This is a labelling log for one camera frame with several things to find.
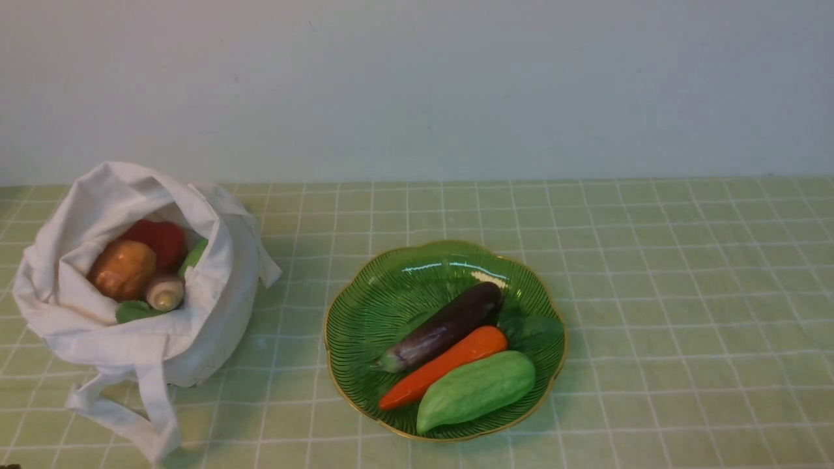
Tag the green vegetable in bag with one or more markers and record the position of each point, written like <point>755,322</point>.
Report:
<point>192,257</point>

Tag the green checkered tablecloth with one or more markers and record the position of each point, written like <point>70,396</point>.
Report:
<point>699,314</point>

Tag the brown potato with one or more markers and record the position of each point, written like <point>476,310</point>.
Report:
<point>123,270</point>

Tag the green leaf-shaped glass plate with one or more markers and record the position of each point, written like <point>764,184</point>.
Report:
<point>400,289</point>

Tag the orange carrot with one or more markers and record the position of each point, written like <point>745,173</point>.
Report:
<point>481,343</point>

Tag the beige mushroom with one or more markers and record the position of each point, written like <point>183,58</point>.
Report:
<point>165,292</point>

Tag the light green bitter gourd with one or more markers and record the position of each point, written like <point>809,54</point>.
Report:
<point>473,390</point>

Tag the red bell pepper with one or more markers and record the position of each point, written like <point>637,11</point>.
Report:
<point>166,239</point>

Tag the green leaf in bag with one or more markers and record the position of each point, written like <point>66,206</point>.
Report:
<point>128,311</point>

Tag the dark green leafy vegetable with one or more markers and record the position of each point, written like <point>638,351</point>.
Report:
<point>529,333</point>

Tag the purple eggplant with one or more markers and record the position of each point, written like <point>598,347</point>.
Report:
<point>474,307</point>

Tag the white cloth tote bag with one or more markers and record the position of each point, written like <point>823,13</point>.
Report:
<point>137,361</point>

